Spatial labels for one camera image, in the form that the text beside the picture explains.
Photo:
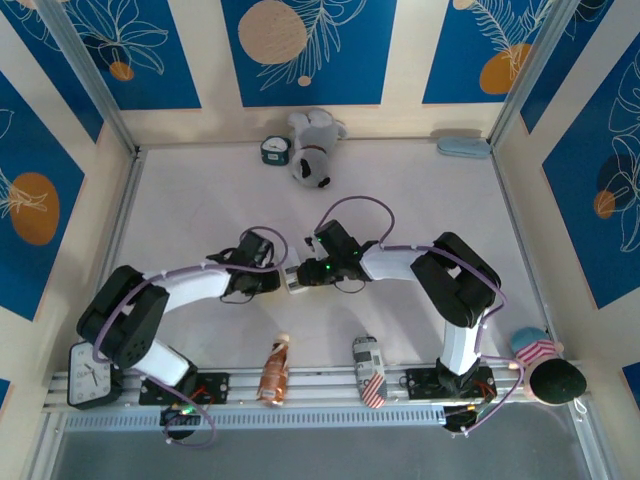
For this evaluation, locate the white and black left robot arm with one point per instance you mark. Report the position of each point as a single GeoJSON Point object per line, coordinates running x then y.
{"type": "Point", "coordinates": [195, 287]}

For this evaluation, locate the black right controller board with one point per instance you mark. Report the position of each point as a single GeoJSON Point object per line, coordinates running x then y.
{"type": "Point", "coordinates": [457, 420]}

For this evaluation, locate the black left controller board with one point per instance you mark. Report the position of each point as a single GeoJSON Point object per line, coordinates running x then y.
{"type": "Point", "coordinates": [180, 419]}

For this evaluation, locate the aluminium frame post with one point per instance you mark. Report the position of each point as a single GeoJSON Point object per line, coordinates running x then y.
{"type": "Point", "coordinates": [526, 75]}
{"type": "Point", "coordinates": [90, 75]}

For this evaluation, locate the black square analogue clock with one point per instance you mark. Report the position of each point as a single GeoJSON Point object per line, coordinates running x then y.
{"type": "Point", "coordinates": [85, 382]}

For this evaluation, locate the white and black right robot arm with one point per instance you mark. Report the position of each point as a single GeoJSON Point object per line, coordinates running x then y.
{"type": "Point", "coordinates": [390, 262]}

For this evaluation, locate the black controller board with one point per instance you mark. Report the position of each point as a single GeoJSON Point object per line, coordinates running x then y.
{"type": "Point", "coordinates": [180, 419]}
{"type": "Point", "coordinates": [457, 420]}

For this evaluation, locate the orange drink bottle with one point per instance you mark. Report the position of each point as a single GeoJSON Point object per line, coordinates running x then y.
{"type": "Point", "coordinates": [273, 375]}

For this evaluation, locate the doll with striped shirt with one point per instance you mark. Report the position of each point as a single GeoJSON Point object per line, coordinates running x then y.
{"type": "Point", "coordinates": [555, 382]}

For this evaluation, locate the newspaper print can with flag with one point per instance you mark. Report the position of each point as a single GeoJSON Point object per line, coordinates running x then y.
{"type": "Point", "coordinates": [367, 365]}

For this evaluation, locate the white remote control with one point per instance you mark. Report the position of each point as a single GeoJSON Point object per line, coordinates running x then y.
{"type": "Point", "coordinates": [291, 280]}

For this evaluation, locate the light blue oblong case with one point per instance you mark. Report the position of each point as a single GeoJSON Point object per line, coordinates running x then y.
{"type": "Point", "coordinates": [462, 148]}

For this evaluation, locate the aluminium table edge rail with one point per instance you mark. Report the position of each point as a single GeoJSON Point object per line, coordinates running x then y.
{"type": "Point", "coordinates": [121, 225]}
{"type": "Point", "coordinates": [519, 225]}

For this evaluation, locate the long aluminium mounting rail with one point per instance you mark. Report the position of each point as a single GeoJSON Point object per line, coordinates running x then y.
{"type": "Point", "coordinates": [320, 387]}

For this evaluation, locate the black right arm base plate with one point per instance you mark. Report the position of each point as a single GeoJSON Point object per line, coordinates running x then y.
{"type": "Point", "coordinates": [420, 382]}

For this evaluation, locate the grey white plush dog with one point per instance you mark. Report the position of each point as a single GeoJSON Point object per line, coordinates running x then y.
{"type": "Point", "coordinates": [312, 145]}

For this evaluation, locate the small teal alarm clock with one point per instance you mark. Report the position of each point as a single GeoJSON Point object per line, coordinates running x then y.
{"type": "Point", "coordinates": [275, 152]}

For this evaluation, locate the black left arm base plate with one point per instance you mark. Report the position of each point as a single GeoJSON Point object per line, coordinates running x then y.
{"type": "Point", "coordinates": [215, 387]}

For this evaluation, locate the short aluminium frame bar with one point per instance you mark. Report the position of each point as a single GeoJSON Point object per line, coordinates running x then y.
{"type": "Point", "coordinates": [592, 445]}
{"type": "Point", "coordinates": [47, 450]}

